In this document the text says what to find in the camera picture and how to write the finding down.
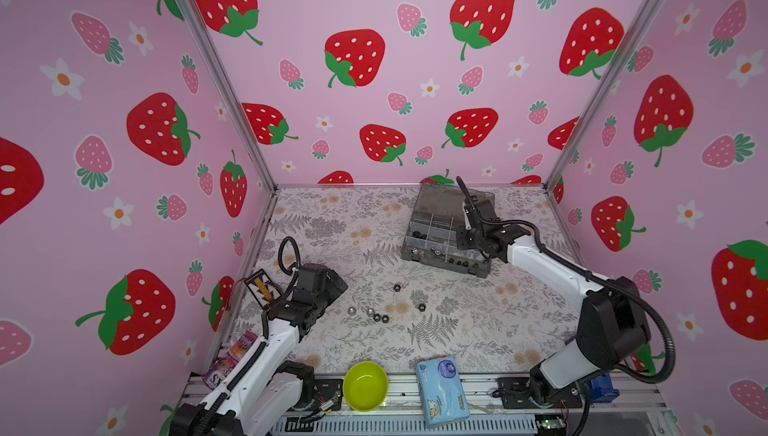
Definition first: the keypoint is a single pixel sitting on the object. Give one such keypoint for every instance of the blue tissue pack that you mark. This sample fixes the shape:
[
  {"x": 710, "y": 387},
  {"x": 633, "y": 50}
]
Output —
[{"x": 441, "y": 392}]

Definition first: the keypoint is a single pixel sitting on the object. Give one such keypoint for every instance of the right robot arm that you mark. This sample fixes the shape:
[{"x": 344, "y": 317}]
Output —
[{"x": 614, "y": 321}]

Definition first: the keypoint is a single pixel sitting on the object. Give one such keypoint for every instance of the blue tape dispenser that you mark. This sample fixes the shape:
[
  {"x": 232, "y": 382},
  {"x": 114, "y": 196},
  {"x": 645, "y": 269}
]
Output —
[{"x": 601, "y": 390}]

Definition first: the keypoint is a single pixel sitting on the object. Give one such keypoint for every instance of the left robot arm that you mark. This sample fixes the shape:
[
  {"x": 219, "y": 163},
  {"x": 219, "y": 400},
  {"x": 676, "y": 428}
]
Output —
[{"x": 265, "y": 384}]

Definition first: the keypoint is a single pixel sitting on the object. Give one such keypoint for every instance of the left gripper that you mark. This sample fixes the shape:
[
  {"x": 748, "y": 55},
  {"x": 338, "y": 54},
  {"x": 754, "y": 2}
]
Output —
[{"x": 334, "y": 291}]

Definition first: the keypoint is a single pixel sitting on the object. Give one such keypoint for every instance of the grey plastic compartment organizer box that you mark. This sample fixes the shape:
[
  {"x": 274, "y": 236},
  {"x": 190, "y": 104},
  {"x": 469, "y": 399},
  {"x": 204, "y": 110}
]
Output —
[{"x": 431, "y": 235}]

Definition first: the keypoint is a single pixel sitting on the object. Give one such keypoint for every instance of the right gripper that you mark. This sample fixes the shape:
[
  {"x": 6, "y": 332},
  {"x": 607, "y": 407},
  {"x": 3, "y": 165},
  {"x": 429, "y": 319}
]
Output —
[{"x": 474, "y": 214}]

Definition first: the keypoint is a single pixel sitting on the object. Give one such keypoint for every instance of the lime green bowl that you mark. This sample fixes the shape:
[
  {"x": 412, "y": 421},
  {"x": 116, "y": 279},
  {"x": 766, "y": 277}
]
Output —
[{"x": 365, "y": 386}]

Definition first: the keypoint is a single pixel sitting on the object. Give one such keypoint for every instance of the small black framed card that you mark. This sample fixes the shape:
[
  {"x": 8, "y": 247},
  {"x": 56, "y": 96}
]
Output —
[{"x": 263, "y": 289}]

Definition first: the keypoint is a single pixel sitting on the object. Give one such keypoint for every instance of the purple candy bag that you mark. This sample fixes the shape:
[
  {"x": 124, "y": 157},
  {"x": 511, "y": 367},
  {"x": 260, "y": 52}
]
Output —
[{"x": 220, "y": 369}]

